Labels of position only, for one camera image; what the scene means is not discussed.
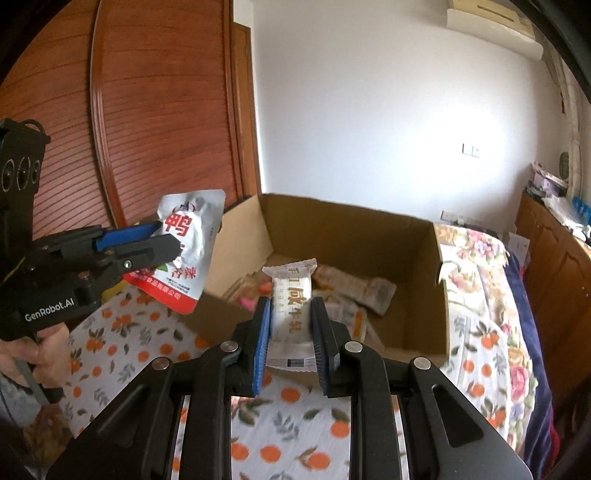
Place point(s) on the white plastic bag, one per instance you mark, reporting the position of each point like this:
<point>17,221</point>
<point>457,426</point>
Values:
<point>561,210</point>

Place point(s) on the golden brown snack packet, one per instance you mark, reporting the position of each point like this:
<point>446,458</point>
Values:
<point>247,287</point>

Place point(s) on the white nougat candy bar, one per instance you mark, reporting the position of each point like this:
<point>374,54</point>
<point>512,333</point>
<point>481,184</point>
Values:
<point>291,300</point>

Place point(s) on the wooden wardrobe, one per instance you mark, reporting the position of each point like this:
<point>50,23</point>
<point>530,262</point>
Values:
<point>161,115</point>

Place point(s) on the floral blanket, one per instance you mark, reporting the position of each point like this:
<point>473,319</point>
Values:
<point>489,258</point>

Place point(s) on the white wall switch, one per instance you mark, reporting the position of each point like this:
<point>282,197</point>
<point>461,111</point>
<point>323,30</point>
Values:
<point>471,150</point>

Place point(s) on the beige curtain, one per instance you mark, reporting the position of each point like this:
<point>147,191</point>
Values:
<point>570,129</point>

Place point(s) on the white wall socket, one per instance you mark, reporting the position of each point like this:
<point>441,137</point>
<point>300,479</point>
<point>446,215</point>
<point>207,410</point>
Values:
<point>454,217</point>

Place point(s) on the person's left hand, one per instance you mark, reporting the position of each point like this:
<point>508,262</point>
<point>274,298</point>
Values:
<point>51,360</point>

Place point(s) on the orange fruit print cloth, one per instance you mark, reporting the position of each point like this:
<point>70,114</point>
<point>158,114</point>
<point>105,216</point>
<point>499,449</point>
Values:
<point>286,438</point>

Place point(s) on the white paper sheet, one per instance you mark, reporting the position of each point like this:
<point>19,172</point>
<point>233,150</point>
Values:
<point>519,247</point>

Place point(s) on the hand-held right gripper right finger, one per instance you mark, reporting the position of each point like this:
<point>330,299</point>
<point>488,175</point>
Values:
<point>321,348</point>

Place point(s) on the white red snack pouch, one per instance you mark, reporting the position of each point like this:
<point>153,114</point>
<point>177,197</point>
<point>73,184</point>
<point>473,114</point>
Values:
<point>189,240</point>

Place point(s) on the brown cardboard box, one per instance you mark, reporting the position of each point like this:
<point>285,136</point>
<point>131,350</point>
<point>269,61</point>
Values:
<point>351,235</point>

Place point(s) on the pink snack packet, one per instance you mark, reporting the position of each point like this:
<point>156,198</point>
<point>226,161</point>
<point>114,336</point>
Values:
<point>248,302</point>

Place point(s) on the stack of boxes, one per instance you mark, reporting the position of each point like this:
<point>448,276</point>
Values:
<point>547,182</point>

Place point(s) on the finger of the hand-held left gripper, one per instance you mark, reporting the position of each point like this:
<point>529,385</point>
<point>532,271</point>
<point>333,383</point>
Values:
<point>124,236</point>
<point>147,254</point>

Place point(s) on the white air conditioner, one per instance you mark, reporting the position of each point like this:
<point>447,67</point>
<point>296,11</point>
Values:
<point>494,23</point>

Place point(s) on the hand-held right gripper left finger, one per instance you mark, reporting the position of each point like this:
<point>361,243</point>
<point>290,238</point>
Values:
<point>263,344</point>

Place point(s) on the wooden cabinet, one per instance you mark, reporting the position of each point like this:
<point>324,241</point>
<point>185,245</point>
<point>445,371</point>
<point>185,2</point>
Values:
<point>549,249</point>

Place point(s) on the beige snack packet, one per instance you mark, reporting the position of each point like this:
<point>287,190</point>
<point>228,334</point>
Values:
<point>348,318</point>
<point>364,288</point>

